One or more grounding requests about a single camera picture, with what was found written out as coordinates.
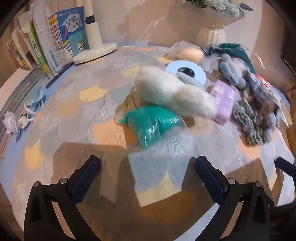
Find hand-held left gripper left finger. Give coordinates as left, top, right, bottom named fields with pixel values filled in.
left=24, top=155, right=109, bottom=241

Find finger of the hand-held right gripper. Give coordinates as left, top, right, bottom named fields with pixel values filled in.
left=274, top=157, right=296, bottom=176

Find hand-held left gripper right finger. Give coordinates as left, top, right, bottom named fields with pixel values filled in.
left=195, top=155, right=275, bottom=241

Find grey checked cloth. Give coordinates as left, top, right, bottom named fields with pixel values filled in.
left=232, top=97, right=264, bottom=145

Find purple packet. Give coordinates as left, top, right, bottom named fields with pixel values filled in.
left=210, top=79, right=236, bottom=124

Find teal packet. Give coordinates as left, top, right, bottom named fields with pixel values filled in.
left=118, top=105, right=181, bottom=149

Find white plush toy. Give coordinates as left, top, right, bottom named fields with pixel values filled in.
left=134, top=66, right=218, bottom=118

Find blue grey yarn bundle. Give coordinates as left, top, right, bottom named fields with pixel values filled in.
left=218, top=54, right=252, bottom=90

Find patterned tablecloth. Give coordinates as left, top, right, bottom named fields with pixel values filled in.
left=14, top=44, right=292, bottom=241

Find clear bag of pompoms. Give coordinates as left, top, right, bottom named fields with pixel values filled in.
left=245, top=72, right=286, bottom=142

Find small white charger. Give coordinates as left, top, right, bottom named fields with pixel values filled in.
left=17, top=112, right=35, bottom=129

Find crumpled white paper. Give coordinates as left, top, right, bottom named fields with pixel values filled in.
left=2, top=111, right=20, bottom=135

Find blue face mask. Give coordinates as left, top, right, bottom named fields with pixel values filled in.
left=24, top=87, right=47, bottom=114

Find black pen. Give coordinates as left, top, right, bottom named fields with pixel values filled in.
left=45, top=62, right=74, bottom=90

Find light blue round disc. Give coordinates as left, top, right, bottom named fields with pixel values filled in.
left=166, top=60, right=207, bottom=85

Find orange sponge in clear bag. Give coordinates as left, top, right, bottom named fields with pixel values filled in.
left=170, top=40, right=208, bottom=70

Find white lamp base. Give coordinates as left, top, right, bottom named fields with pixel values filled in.
left=73, top=0, right=118, bottom=64

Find row of books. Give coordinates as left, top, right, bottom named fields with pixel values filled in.
left=6, top=6, right=89, bottom=78

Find white ribbed vase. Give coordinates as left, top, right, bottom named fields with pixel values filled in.
left=196, top=23, right=226, bottom=44

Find blue and white flowers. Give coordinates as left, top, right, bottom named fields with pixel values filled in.
left=183, top=0, right=255, bottom=18

